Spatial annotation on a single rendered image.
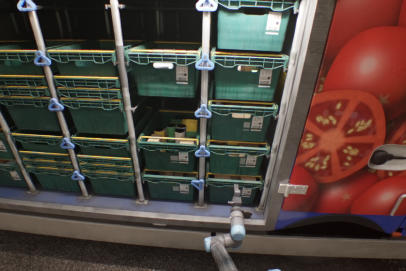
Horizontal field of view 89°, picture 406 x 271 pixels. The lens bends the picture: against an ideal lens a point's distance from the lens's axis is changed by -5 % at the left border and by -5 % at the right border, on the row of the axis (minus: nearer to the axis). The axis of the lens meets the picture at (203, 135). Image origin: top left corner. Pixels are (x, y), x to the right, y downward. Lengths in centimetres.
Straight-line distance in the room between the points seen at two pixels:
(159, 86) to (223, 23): 48
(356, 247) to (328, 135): 107
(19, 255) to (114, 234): 105
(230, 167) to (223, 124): 33
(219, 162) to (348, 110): 80
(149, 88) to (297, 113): 82
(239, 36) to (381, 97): 76
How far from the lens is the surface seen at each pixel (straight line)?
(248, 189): 163
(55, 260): 252
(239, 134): 137
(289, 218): 165
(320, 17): 111
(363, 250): 218
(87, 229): 202
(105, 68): 137
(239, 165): 149
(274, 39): 124
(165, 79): 127
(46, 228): 223
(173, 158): 148
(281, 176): 138
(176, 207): 170
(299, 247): 194
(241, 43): 122
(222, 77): 123
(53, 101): 156
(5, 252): 282
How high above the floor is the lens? 189
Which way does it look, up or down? 29 degrees down
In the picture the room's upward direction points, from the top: 2 degrees clockwise
